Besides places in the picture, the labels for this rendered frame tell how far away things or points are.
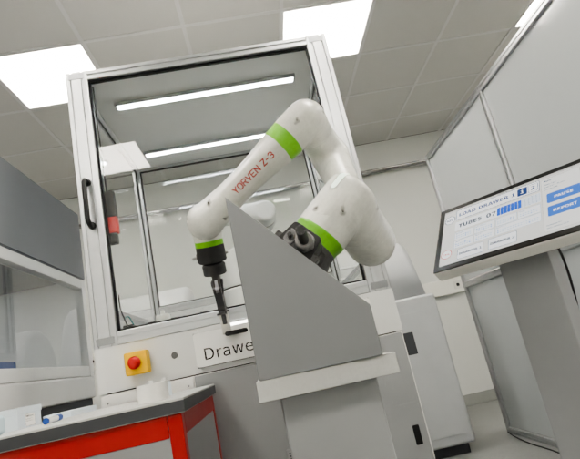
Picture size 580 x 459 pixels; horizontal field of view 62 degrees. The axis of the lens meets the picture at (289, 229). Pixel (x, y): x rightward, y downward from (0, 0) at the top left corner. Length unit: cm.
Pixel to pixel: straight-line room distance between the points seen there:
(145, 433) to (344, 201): 65
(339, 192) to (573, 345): 92
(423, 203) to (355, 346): 438
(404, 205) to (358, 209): 412
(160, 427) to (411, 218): 438
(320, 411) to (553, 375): 92
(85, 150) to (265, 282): 113
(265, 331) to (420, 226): 432
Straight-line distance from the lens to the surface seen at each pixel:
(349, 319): 99
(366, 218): 116
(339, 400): 103
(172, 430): 110
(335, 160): 149
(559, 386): 176
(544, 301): 173
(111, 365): 174
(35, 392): 216
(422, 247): 517
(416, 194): 532
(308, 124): 145
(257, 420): 168
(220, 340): 166
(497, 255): 166
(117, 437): 113
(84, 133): 198
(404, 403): 173
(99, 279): 178
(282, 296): 98
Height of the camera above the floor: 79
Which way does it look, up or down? 14 degrees up
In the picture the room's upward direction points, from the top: 12 degrees counter-clockwise
